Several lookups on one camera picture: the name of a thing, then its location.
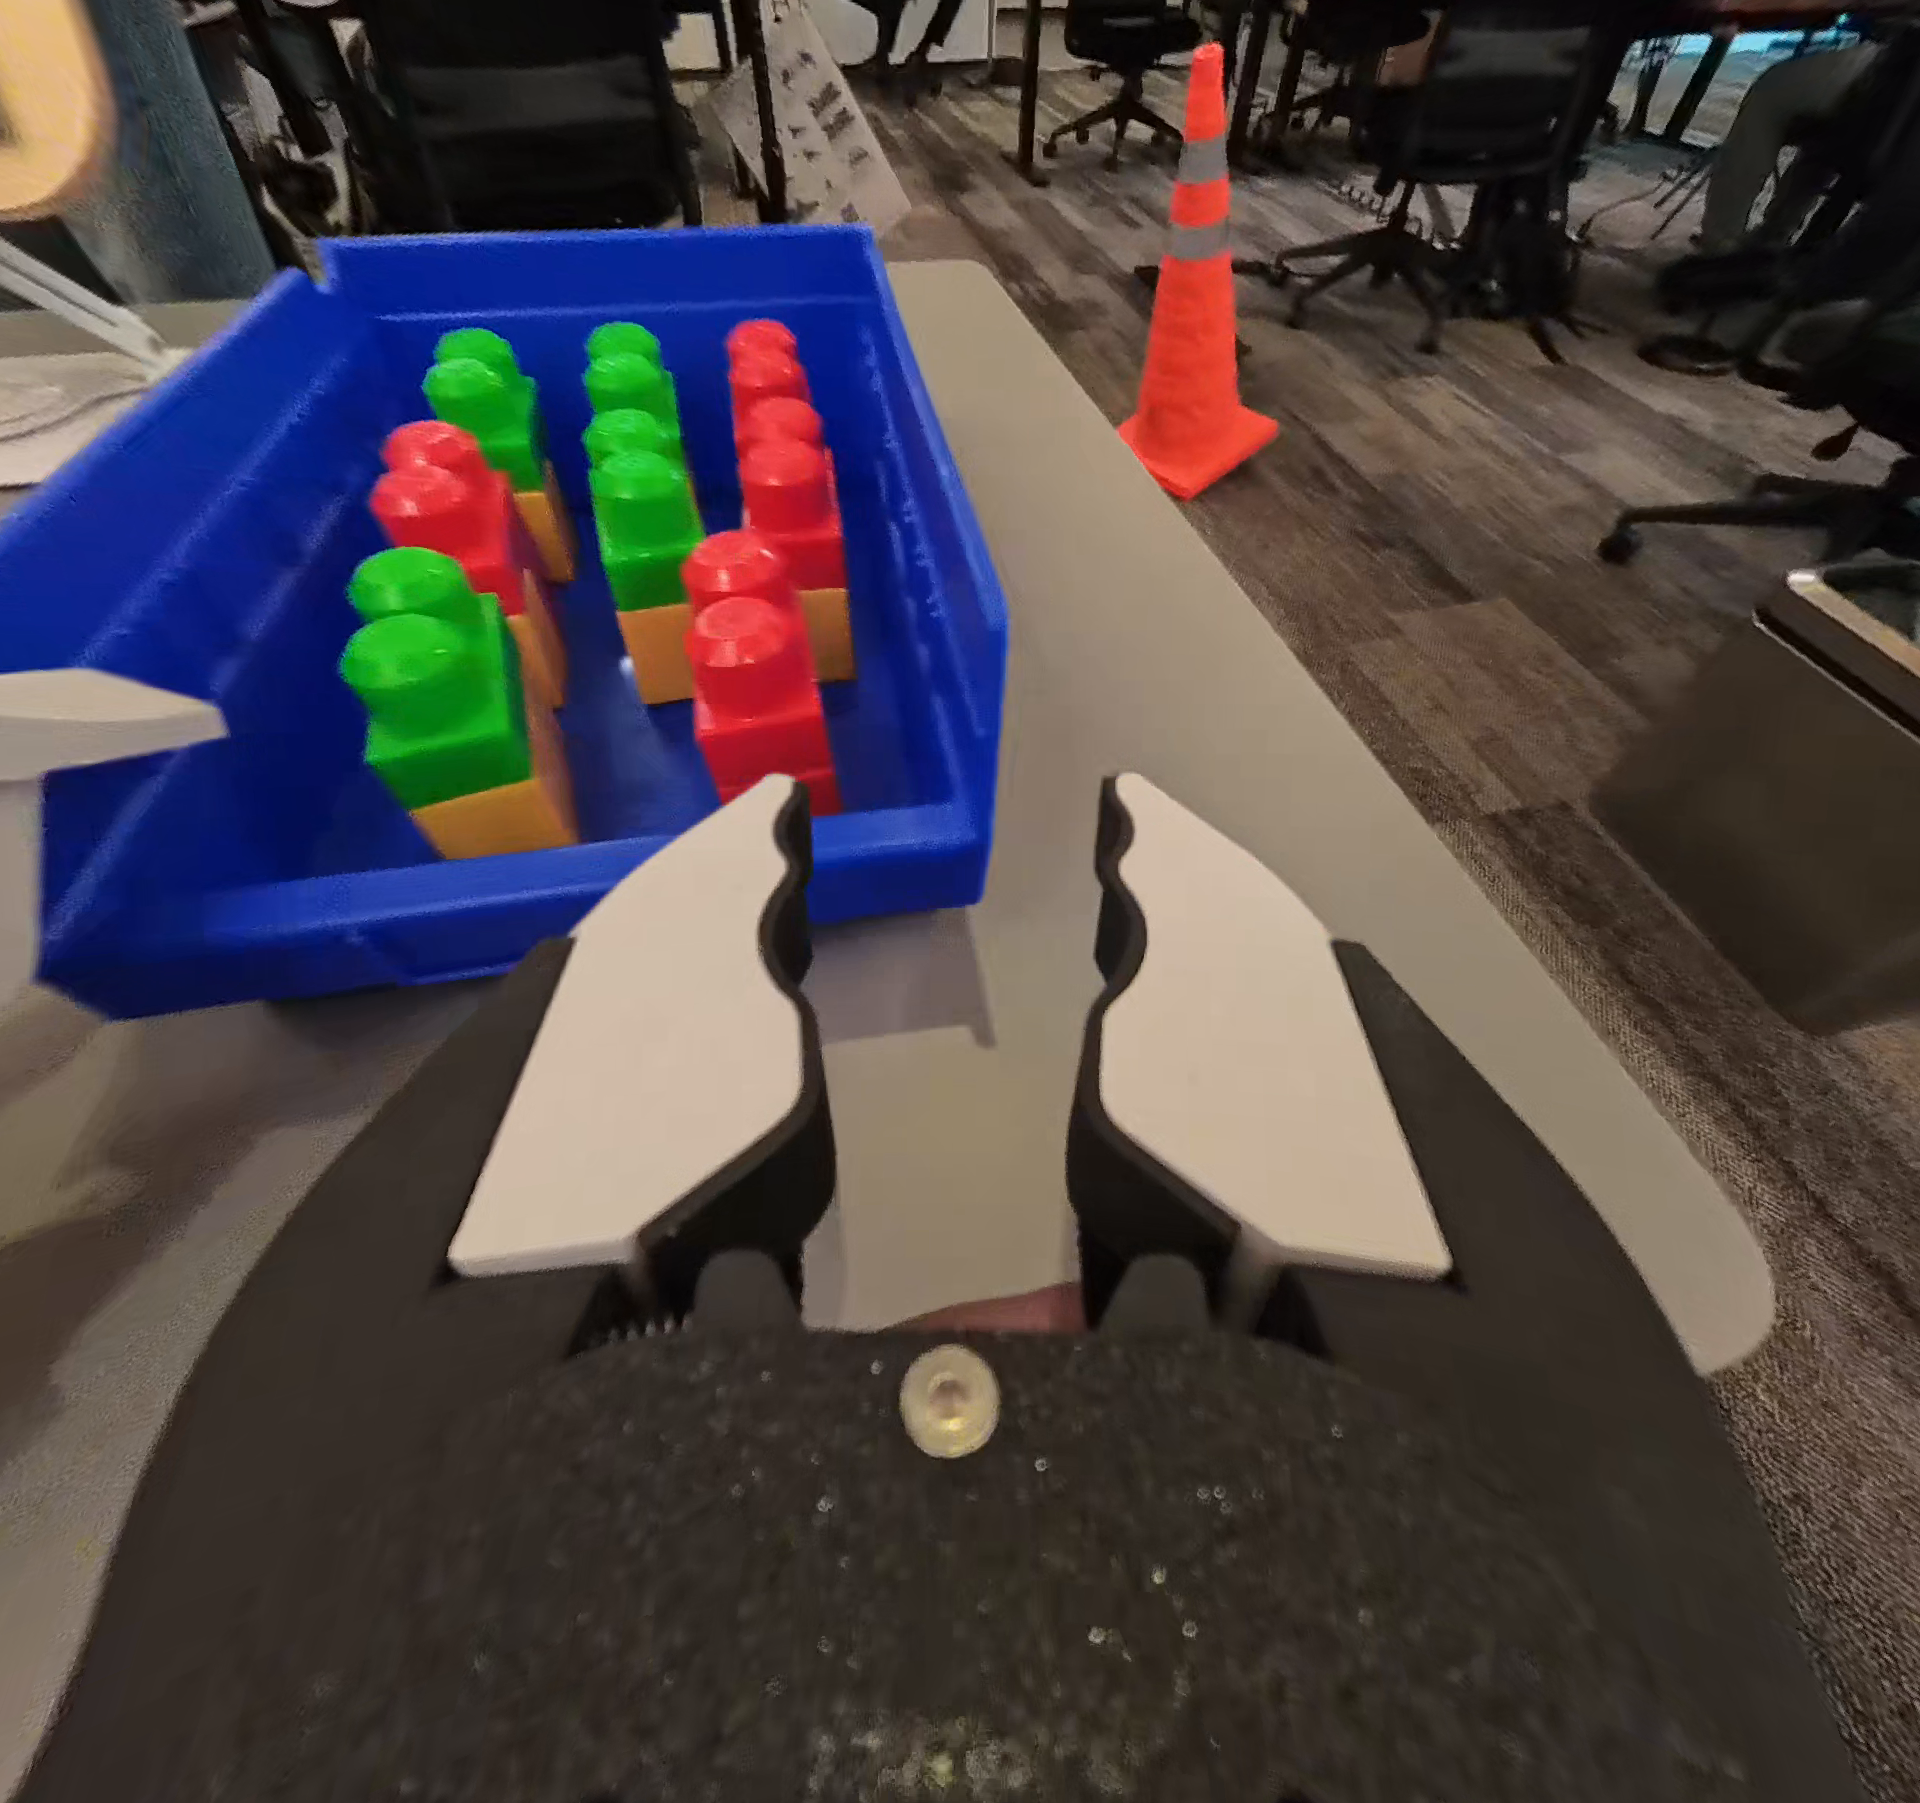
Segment denim jacket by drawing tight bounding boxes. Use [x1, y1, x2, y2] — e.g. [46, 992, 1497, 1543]
[60, 0, 279, 305]

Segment orange traffic cone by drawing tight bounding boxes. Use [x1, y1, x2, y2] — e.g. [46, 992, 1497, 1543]
[1118, 40, 1283, 502]

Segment black mesh office chair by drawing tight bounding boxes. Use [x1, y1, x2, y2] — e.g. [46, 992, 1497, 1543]
[321, 0, 703, 233]

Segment rows of toy blocks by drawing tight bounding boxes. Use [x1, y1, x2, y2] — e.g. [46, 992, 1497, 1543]
[336, 318, 856, 861]

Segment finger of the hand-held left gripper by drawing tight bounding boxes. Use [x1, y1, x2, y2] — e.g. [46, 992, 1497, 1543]
[0, 667, 231, 784]

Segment blue plastic bin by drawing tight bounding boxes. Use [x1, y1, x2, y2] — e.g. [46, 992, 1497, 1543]
[0, 225, 1010, 1021]

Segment grey desk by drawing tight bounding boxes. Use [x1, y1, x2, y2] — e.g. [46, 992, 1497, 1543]
[0, 258, 1778, 1803]

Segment black pole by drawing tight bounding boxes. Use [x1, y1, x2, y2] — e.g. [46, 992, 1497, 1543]
[726, 0, 791, 223]

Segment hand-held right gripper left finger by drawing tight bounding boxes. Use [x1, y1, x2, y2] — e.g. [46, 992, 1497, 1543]
[447, 772, 839, 1332]

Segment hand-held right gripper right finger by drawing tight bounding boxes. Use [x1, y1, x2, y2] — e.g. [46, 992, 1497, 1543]
[1067, 772, 1457, 1332]

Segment white printed board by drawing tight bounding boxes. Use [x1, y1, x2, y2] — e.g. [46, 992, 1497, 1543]
[703, 0, 911, 236]

